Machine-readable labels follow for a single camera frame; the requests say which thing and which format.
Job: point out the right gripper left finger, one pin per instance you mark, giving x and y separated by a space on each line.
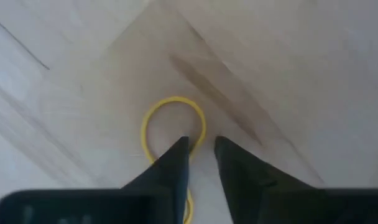
170 186

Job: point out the thin yellow rubber band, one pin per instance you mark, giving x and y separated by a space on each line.
173 99

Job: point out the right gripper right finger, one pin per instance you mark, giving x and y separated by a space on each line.
254 193

